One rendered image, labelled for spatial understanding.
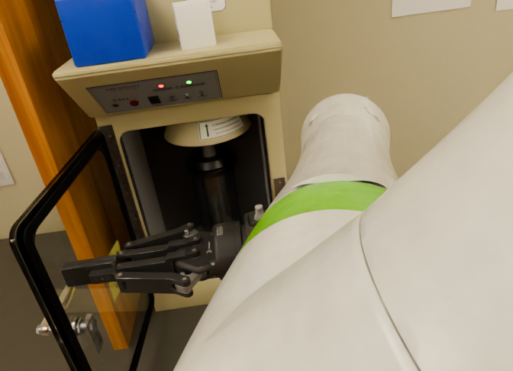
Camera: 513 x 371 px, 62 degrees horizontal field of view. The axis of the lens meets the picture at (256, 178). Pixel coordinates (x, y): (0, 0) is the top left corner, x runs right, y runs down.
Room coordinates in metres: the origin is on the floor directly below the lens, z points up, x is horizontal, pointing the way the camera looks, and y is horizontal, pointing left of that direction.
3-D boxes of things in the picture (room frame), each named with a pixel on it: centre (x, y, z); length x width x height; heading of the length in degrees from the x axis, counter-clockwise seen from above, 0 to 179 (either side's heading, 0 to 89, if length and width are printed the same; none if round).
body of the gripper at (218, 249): (0.46, 0.07, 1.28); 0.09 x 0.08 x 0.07; 91
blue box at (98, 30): (0.66, 0.18, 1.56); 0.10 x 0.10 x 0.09; 1
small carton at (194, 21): (0.66, 0.06, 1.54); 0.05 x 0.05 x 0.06; 9
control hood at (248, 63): (0.66, 0.10, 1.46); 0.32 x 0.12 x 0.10; 91
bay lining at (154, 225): (0.84, 0.10, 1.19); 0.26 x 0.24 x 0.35; 91
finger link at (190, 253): (0.44, 0.14, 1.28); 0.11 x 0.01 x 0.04; 93
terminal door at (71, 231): (0.55, 0.26, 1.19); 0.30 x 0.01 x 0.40; 176
